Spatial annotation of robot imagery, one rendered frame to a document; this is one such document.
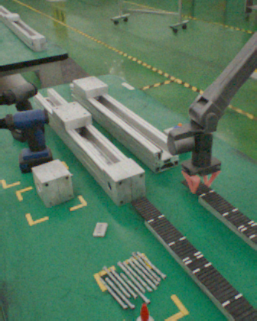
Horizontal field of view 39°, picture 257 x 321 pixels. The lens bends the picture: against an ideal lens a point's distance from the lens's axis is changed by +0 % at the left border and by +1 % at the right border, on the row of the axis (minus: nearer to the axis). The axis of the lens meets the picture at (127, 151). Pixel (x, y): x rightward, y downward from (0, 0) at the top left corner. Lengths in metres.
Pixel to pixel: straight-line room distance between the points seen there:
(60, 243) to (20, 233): 0.13
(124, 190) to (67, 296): 0.35
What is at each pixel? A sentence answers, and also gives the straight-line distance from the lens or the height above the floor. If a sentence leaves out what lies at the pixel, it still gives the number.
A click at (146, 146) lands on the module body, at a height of 0.86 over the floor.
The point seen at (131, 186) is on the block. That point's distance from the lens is 1.11.
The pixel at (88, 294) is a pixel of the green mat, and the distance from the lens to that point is 0.91.
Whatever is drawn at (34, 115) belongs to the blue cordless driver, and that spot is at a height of 0.99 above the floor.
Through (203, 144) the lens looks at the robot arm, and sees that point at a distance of 1.03.
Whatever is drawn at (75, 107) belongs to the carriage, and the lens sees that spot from 1.50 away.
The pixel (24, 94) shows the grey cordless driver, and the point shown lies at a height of 0.97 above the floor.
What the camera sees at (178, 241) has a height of 0.81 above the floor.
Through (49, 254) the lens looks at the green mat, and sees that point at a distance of 1.02.
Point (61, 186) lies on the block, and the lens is 1.14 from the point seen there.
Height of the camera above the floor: 1.49
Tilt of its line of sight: 31 degrees down
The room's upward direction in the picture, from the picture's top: 4 degrees counter-clockwise
